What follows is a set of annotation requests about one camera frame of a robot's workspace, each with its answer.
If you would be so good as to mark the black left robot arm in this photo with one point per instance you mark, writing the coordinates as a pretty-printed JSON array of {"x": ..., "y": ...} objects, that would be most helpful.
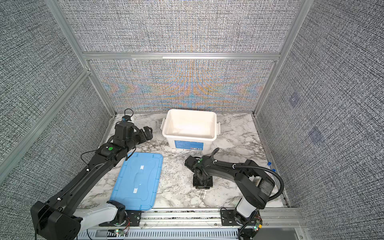
[{"x": 55, "y": 219}]

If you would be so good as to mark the white plastic storage bin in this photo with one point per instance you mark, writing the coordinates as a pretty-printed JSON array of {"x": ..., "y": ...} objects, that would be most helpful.
[{"x": 190, "y": 130}]

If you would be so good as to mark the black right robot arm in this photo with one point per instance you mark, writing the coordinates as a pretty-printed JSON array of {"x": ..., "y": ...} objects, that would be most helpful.
[{"x": 254, "y": 182}]

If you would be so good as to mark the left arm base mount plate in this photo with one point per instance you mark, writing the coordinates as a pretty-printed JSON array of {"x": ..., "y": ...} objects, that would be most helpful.
[{"x": 128, "y": 218}]

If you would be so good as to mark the blue plastic bin lid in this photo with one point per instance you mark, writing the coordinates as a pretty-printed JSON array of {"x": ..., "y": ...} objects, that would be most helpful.
[{"x": 138, "y": 181}]

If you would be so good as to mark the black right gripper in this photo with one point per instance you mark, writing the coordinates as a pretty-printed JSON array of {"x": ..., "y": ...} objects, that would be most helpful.
[{"x": 208, "y": 184}]

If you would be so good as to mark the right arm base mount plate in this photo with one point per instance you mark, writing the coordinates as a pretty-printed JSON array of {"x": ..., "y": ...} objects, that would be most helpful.
[{"x": 228, "y": 217}]

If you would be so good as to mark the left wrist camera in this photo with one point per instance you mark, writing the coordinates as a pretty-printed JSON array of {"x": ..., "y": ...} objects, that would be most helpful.
[{"x": 122, "y": 129}]

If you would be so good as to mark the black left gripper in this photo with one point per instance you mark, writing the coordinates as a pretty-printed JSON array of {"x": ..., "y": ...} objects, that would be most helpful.
[{"x": 149, "y": 134}]

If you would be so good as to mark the aluminium mounting rail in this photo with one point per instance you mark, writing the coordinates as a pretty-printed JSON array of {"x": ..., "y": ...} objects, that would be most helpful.
[{"x": 201, "y": 224}]

